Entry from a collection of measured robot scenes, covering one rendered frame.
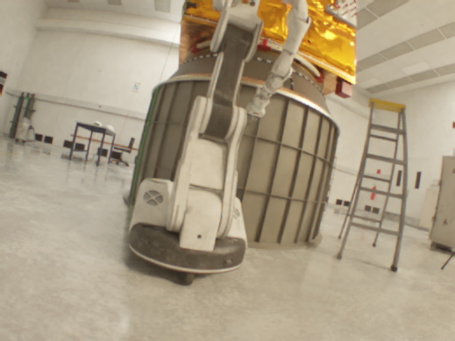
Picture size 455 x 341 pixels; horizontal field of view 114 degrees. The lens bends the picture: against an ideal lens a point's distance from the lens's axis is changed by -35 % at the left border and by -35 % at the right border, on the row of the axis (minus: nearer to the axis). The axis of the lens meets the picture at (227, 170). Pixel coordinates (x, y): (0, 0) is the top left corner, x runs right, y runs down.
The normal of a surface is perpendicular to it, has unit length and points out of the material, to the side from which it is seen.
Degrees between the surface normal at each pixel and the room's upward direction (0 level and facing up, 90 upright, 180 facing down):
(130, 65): 90
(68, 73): 90
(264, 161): 90
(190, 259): 89
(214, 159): 67
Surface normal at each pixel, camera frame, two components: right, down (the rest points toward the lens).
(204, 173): 0.34, -0.32
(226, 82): 0.25, 0.13
